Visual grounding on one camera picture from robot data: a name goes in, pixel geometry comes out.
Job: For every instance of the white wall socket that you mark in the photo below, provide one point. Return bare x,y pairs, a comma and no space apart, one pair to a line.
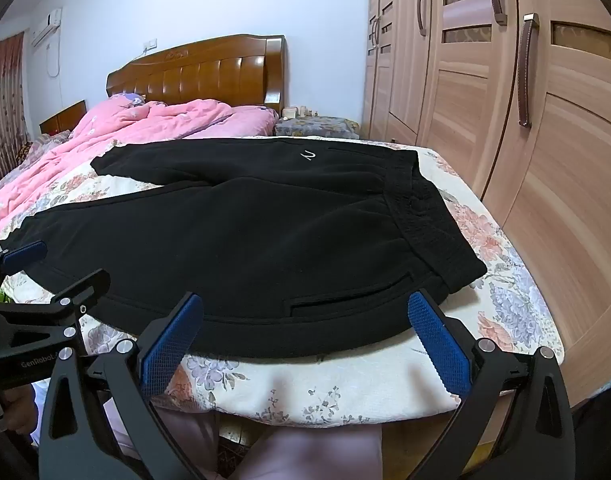
151,43

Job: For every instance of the large wooden headboard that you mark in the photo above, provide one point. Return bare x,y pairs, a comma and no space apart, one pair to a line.
210,70

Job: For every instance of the black pants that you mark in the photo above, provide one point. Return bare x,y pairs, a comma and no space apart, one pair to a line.
260,235

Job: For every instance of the white air conditioner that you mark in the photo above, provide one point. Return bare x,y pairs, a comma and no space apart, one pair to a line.
47,27

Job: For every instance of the lilac pillow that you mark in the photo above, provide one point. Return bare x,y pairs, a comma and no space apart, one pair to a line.
128,99

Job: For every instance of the light wooden wardrobe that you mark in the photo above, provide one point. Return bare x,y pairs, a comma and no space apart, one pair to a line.
560,185

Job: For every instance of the small items on nightstand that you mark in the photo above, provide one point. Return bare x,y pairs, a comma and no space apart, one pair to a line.
300,111

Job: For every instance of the patterned red curtain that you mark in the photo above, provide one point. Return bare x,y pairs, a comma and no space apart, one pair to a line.
2,110

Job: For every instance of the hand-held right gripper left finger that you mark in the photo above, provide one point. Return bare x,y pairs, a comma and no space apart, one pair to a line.
170,345

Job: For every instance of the cloth-covered nightstand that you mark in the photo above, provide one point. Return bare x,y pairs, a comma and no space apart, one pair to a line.
315,126

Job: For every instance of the person's left hand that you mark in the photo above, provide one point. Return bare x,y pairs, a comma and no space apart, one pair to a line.
21,407

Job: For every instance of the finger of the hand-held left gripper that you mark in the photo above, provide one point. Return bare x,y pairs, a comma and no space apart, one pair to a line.
22,254
80,287

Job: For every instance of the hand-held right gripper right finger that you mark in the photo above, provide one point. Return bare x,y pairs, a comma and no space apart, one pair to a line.
438,345

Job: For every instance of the pink quilt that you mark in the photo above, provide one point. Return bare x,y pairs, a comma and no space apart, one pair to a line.
135,130

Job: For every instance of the floral bedsheet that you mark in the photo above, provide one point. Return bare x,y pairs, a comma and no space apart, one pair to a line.
500,280

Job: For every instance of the person's legs in pink trousers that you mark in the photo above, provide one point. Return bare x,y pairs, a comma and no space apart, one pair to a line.
295,455

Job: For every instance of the small wooden headboard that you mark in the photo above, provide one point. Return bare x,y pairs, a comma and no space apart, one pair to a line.
65,116

